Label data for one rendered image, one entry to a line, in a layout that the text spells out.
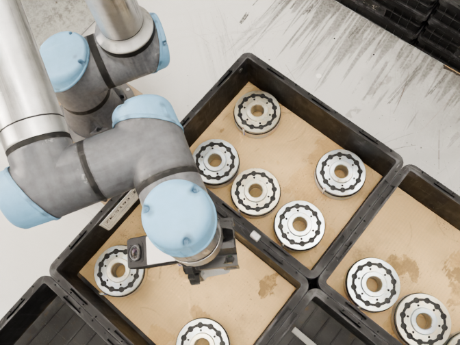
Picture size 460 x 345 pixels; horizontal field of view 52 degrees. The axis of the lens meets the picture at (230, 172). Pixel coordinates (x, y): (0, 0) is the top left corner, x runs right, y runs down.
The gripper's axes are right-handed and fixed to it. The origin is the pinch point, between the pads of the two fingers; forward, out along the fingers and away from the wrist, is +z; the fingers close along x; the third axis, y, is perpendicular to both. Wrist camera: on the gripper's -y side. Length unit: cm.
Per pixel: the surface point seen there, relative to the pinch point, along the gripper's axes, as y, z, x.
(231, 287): 4.4, 16.2, -4.4
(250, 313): 7.7, 16.1, -9.9
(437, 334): 41.6, 12.9, -17.1
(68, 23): -62, 100, 126
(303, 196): 21.5, 16.2, 12.7
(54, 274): -27.9, 6.3, 0.8
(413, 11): 74, 62, 85
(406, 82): 54, 29, 42
